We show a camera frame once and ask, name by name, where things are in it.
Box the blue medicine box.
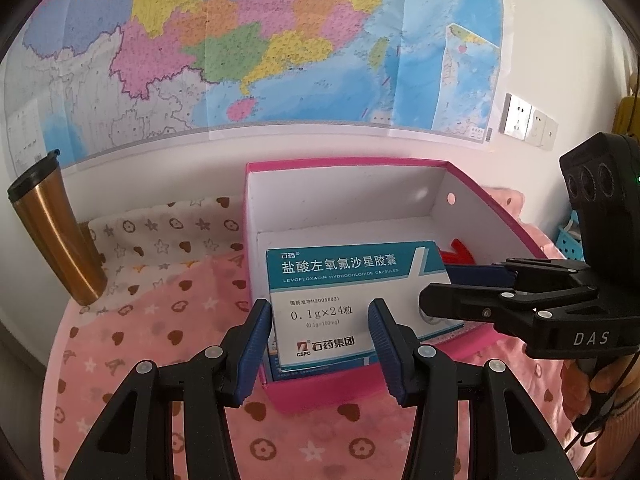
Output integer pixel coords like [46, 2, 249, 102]
[267, 340, 381, 383]

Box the cream star printed cloth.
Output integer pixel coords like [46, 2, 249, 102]
[80, 194, 248, 306]

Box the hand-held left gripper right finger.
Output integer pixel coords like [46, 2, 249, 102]
[367, 299, 581, 480]

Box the person's right forearm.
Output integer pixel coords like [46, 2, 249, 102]
[585, 395, 640, 480]

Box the yellow hanging garment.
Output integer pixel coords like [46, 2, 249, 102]
[617, 95, 640, 136]

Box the pink cardboard box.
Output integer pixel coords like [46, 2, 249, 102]
[244, 160, 551, 413]

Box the blue plastic basket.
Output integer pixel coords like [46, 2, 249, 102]
[556, 225, 586, 261]

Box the white wall switch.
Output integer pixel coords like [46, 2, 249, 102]
[528, 106, 559, 150]

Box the red corkscrew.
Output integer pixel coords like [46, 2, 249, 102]
[440, 238, 476, 266]

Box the person's right hand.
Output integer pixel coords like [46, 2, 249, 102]
[590, 355, 631, 411]

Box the white wall socket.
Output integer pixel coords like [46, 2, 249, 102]
[501, 92, 532, 141]

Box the copper tumbler with black lid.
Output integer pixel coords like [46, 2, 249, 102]
[6, 149, 108, 307]

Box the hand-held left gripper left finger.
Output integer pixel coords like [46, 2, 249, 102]
[62, 299, 273, 480]

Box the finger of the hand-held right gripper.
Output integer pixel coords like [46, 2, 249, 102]
[442, 257, 591, 291]
[419, 282, 598, 341]

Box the pink printed blanket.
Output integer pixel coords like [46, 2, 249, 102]
[42, 187, 640, 480]

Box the colourful wall map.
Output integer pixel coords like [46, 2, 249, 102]
[0, 0, 503, 171]

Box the white teal medicine box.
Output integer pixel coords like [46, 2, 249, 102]
[265, 240, 463, 368]

